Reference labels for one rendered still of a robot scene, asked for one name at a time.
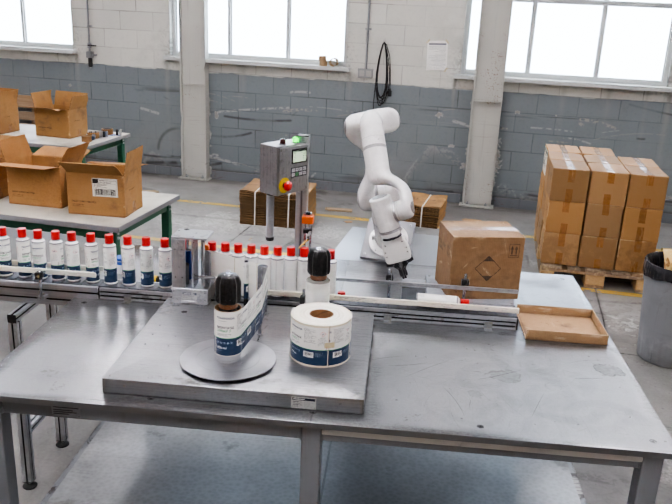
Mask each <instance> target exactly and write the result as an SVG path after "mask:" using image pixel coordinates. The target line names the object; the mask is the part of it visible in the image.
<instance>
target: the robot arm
mask: <svg viewBox="0 0 672 504"><path fill-rule="evenodd" d="M399 124H400V117H399V113H398V112H397V111H396V110H395V109H393V108H390V107H387V108H379V109H373V110H368V111H366V112H360V113H356V114H352V115H350V116H348V117H347V118H346V120H345V122H344V133H345V135H346V137H347V138H348V139H349V141H350V142H352V143H353V144H354V145H356V146H357V147H359V148H360V149H361V150H362V151H363V155H364V161H365V175H364V178H363V180H362V182H361V184H360V186H359V189H358V192H357V203H358V206H359V207H360V208H361V209H362V210H364V211H372V221H373V226H374V230H373V231H372V233H371V234H370V237H369V245H370V248H371V249H372V251H373V252H374V253H375V254H377V255H379V256H382V257H385V260H386V263H387V267H394V268H396V269H397V270H399V273H400V277H402V278H403V279H405V278H407V275H408V272H407V269H406V266H407V264H408V263H409V262H411V261H412V260H414V258H413V256H412V255H411V250H410V247H409V244H408V235H407V232H406V231H405V229H404V228H402V226H400V224H399V221H402V220H406V219H410V218H412V217H413V216H414V213H415V209H414V203H413V197H412V193H411V190H410V188H409V186H408V185H407V184H406V183H405V182H404V181H402V180H401V179H399V178H398V177H396V176H395V175H393V174H392V173H391V172H390V169H389V162H388V155H387V148H386V142H385V136H384V134H385V133H391V132H394V131H395V130H396V129H397V128H398V127H399ZM377 190H378V191H377ZM401 261H402V264H403V266H402V267H401V266H400V265H399V263H398V262H401Z"/></svg>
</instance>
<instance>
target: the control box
mask: <svg viewBox="0 0 672 504"><path fill-rule="evenodd" d="M292 141H293V139H287V140H286V145H279V143H280V141H274V142H267V143H261V144H260V192H262V193H266V194H270V195H274V196H280V195H284V194H289V193H293V192H298V191H302V190H305V189H307V173H306V175H303V176H298V177H294V178H291V168H293V167H299V166H304V165H308V144H307V143H306V142H299V143H292ZM304 147H307V161H306V162H301V163H296V164H292V149H298V148H304ZM287 181H290V182H291V183H292V189H291V190H290V191H285V189H284V188H283V183H285V182H287Z"/></svg>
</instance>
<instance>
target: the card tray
mask: <svg viewBox="0 0 672 504"><path fill-rule="evenodd" d="M517 308H519V314H517V316H518V319H519V322H520V325H521V328H522V331H523V334H524V336H525V339H529V340H542V341H555V342H569V343H582V344H595V345H608V339H609V335H608V333H607V332H606V330H605V328H604V327H603V325H602V323H601V322H600V320H599V318H598V317H597V315H596V313H595V312H594V310H593V309H583V308H570V307H556V306H542V305H529V304H517Z"/></svg>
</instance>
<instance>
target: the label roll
mask: <svg viewBox="0 0 672 504"><path fill-rule="evenodd" d="M351 327H352V313H351V311H350V310H348V309H347V308H345V307H343V306H340V305H337V304H332V303H324V302H314V303H306V304H302V305H299V306H297V307H295V308H294V309H293V310H292V311H291V329H290V356H291V358H292V359H293V360H294V361H295V362H297V363H299V364H302V365H305V366H309V367H316V368H328V367H335V366H339V365H341V364H343V363H345V362H346V361H348V359H349V358H350V345H351Z"/></svg>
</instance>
